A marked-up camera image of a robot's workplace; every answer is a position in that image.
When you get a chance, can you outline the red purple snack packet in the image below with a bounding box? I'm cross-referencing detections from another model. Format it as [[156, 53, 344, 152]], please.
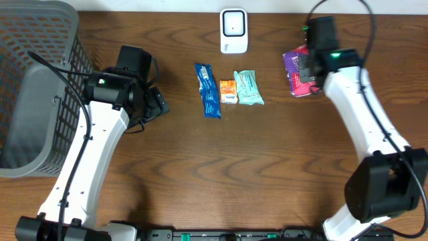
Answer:
[[282, 45, 320, 97]]

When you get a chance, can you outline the blue snack bar wrapper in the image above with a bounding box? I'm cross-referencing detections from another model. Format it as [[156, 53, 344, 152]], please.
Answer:
[[195, 64, 221, 119]]

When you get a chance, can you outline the orange tissue packet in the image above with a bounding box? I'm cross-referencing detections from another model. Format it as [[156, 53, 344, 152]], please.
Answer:
[[220, 80, 238, 104]]

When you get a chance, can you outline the teal wet wipes packet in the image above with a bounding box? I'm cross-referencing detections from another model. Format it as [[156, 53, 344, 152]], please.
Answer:
[[233, 70, 264, 105]]

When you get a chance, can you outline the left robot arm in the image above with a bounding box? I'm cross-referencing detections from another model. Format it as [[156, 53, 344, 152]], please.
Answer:
[[15, 70, 169, 240]]

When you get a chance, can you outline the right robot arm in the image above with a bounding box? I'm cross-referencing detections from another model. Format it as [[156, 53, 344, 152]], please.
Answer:
[[295, 46, 427, 240]]

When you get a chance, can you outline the grey plastic mesh basket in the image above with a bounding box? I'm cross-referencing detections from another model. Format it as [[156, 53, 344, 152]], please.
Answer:
[[1, 1, 93, 178]]

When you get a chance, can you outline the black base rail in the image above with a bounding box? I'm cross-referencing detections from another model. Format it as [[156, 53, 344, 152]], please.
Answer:
[[136, 229, 324, 241]]

